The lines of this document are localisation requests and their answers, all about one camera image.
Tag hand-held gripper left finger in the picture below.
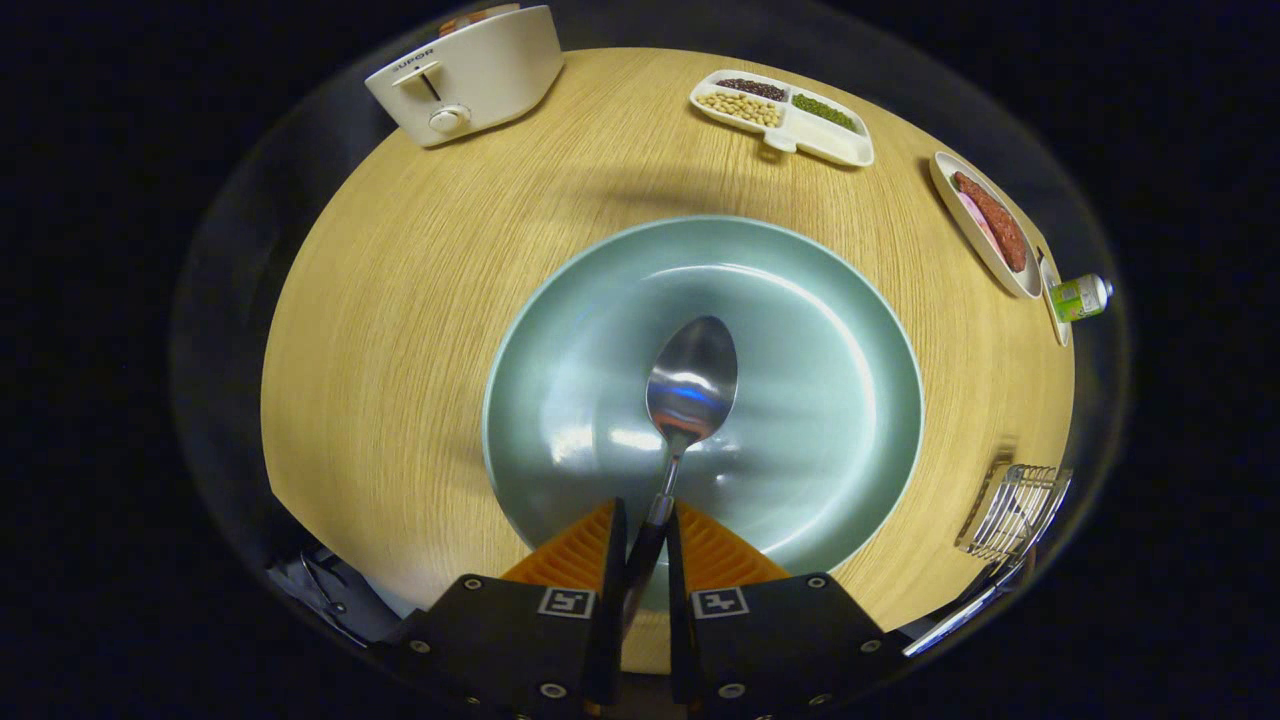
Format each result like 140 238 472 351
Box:
375 497 630 718

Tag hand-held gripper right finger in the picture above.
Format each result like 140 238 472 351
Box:
664 499 889 718

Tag wooden handled spoon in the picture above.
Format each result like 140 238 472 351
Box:
618 315 740 641

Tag light blue plate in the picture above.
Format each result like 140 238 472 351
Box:
481 214 926 614

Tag small white saucer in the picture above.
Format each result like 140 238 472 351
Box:
1036 249 1072 349

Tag green label metal bottle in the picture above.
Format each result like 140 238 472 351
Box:
1050 273 1115 324

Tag plate of sliced meat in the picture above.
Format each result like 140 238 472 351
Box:
928 150 1044 301

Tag white divided snack tray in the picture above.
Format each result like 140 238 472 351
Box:
689 69 876 169

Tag white toaster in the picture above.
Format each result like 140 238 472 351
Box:
364 5 566 150

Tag toasted bread slices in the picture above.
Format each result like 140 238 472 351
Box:
438 3 522 37

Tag metal wire basket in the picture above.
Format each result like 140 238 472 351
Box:
954 462 1074 564

